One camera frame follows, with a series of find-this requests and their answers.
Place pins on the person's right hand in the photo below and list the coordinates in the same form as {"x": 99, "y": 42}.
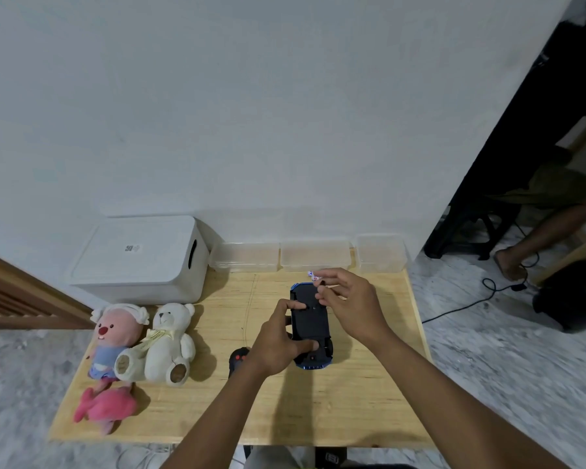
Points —
{"x": 359, "y": 310}

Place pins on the person's left hand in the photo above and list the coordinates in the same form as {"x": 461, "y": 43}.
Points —
{"x": 271, "y": 344}

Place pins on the person's right thumb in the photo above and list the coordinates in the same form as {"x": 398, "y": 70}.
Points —
{"x": 328, "y": 298}

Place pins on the person's left thumb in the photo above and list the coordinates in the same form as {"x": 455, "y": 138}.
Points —
{"x": 307, "y": 346}

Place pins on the blue and black toy car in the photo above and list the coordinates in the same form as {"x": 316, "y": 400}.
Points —
{"x": 308, "y": 323}

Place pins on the small thin screwdriver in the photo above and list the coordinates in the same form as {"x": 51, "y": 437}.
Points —
{"x": 315, "y": 276}

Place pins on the person's left forearm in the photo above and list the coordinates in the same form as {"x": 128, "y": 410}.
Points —
{"x": 214, "y": 420}

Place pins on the person's right forearm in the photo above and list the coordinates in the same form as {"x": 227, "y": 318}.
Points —
{"x": 449, "y": 405}

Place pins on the clear plastic container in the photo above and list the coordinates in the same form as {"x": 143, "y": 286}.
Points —
{"x": 381, "y": 252}
{"x": 244, "y": 257}
{"x": 315, "y": 255}

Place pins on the black remote controller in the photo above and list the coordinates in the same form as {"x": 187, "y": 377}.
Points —
{"x": 236, "y": 362}

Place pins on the white teddy bear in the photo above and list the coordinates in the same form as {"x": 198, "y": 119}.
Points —
{"x": 168, "y": 344}

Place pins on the white lidded storage box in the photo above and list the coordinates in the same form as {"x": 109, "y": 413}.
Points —
{"x": 141, "y": 261}

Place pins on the pink beaver plush toy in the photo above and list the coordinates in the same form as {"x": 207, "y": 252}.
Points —
{"x": 111, "y": 336}

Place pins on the black bag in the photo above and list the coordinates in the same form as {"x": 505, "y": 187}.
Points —
{"x": 574, "y": 300}

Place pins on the wooden slatted panel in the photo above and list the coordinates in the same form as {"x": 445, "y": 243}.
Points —
{"x": 14, "y": 297}

